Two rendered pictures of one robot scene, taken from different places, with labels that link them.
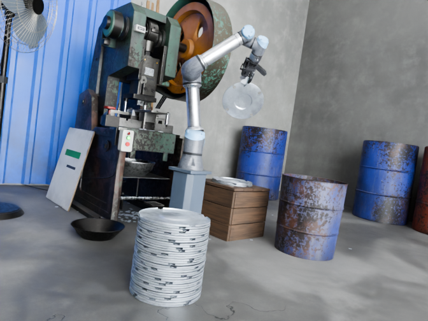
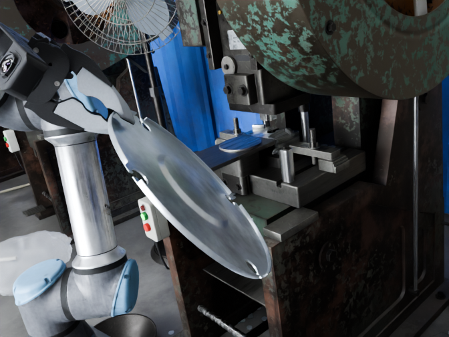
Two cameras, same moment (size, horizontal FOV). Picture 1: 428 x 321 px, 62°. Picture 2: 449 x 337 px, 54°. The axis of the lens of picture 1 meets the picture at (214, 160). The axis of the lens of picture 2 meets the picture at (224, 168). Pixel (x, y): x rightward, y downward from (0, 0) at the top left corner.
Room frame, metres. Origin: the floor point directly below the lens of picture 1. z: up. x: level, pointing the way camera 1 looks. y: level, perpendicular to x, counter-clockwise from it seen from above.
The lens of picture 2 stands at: (2.62, -0.68, 1.16)
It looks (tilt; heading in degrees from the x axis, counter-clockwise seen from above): 20 degrees down; 94
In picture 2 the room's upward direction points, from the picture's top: 9 degrees counter-clockwise
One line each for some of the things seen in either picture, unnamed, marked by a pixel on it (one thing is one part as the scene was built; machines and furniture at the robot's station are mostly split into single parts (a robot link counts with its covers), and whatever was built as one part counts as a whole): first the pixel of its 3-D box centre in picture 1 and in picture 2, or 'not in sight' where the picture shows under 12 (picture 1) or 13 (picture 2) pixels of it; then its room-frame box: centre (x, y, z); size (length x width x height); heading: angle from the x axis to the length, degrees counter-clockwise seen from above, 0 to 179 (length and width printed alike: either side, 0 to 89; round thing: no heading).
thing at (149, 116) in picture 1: (149, 120); (230, 170); (2.55, 0.49, 0.72); 0.25 x 0.14 x 0.14; 41
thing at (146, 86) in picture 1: (146, 76); (250, 47); (2.65, 0.58, 1.04); 0.17 x 0.15 x 0.30; 41
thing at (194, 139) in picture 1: (193, 141); (48, 295); (2.12, 0.13, 0.62); 0.13 x 0.12 x 0.14; 1
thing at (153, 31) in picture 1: (146, 44); not in sight; (2.68, 0.60, 1.27); 0.21 x 0.12 x 0.34; 41
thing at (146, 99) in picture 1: (139, 99); (268, 104); (2.69, 0.61, 0.86); 0.20 x 0.16 x 0.05; 131
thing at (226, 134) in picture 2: (117, 110); (235, 132); (2.57, 0.73, 0.76); 0.17 x 0.06 x 0.10; 131
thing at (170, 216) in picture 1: (174, 216); not in sight; (1.44, 0.13, 0.31); 0.29 x 0.29 x 0.01
